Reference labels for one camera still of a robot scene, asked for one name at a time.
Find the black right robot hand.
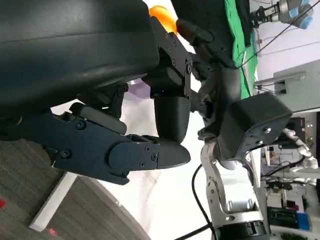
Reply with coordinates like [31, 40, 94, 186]
[171, 0, 241, 141]

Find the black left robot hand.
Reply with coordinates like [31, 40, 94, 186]
[0, 0, 194, 186]

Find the orange toy bread roll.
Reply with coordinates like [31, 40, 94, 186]
[148, 4, 179, 35]

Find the black cloth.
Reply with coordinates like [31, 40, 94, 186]
[236, 0, 252, 48]

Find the green cloth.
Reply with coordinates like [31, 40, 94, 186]
[223, 0, 260, 101]

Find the white table foot bar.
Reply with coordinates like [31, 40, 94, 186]
[28, 171, 79, 231]

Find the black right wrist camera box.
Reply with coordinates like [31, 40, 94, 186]
[219, 91, 294, 161]

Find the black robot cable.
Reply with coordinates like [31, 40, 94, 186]
[172, 162, 219, 240]

